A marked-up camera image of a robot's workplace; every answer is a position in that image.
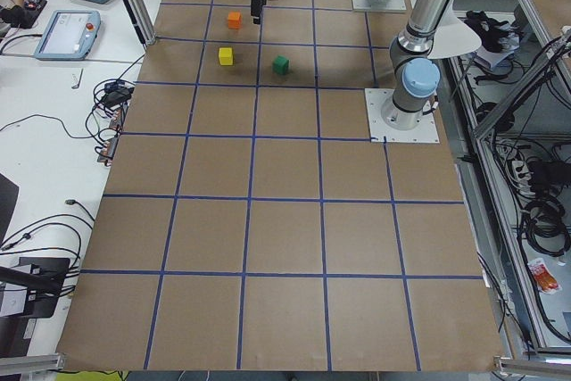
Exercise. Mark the orange wooden block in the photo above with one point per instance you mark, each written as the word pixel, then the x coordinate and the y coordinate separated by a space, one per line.
pixel 234 20

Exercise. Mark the yellow wooden block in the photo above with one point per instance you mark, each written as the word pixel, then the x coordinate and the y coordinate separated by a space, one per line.
pixel 226 56

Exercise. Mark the green wooden block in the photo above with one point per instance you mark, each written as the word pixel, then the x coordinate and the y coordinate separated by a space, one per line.
pixel 280 65

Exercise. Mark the allen key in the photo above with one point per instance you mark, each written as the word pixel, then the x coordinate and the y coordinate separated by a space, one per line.
pixel 77 79

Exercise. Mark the near teach pendant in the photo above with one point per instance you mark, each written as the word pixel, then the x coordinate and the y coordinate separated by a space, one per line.
pixel 69 35

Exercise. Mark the black monitor stand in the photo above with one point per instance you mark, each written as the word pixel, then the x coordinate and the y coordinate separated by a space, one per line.
pixel 32 288

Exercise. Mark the red snack packet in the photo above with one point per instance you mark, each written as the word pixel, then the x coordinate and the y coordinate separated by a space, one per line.
pixel 545 282

